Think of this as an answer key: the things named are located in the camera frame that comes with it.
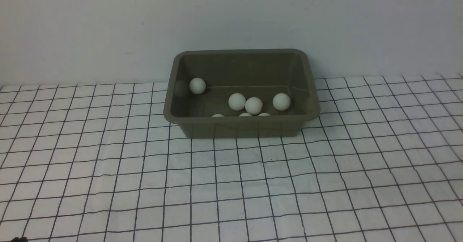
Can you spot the white ball cluster bottom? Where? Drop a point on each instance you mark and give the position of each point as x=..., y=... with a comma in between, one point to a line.
x=197, y=86

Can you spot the olive green plastic bin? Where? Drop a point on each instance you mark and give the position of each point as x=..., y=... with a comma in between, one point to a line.
x=260, y=73

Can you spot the white black-grid tablecloth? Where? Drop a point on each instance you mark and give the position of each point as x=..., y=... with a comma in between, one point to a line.
x=99, y=163

